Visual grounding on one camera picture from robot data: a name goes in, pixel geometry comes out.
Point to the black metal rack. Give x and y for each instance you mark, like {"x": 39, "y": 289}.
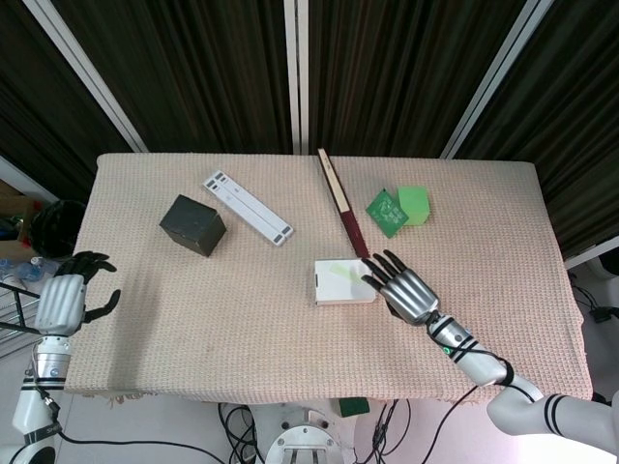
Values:
{"x": 19, "y": 314}

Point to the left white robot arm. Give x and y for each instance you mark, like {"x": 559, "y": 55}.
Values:
{"x": 46, "y": 367}

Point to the green card packet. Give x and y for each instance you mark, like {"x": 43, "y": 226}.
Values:
{"x": 385, "y": 212}

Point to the long white flat device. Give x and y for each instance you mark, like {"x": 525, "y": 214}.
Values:
{"x": 251, "y": 208}

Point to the pale green paper strip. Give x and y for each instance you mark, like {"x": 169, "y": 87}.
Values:
{"x": 345, "y": 270}

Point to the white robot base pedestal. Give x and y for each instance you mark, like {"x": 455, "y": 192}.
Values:
{"x": 304, "y": 435}

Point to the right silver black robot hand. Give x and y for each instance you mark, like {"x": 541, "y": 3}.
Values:
{"x": 408, "y": 292}

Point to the white cardboard box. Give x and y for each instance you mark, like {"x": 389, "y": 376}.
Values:
{"x": 338, "y": 290}

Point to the small dark green block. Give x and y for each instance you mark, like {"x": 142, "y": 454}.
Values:
{"x": 353, "y": 407}

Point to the clear plastic water bottles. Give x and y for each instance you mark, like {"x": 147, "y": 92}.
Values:
{"x": 24, "y": 270}

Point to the light green cube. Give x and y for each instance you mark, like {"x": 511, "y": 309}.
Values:
{"x": 417, "y": 208}

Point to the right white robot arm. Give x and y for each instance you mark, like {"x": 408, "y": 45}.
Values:
{"x": 479, "y": 369}

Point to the black trash bin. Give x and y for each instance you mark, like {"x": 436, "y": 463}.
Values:
{"x": 55, "y": 229}

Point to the beige woven tablecloth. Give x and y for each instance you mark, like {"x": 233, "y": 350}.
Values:
{"x": 242, "y": 328}

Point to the white partition frame post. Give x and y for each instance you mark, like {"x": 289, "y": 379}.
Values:
{"x": 296, "y": 72}
{"x": 87, "y": 77}
{"x": 503, "y": 77}

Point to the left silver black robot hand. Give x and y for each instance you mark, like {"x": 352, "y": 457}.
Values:
{"x": 60, "y": 304}

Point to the black cube box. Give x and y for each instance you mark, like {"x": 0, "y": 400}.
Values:
{"x": 193, "y": 224}

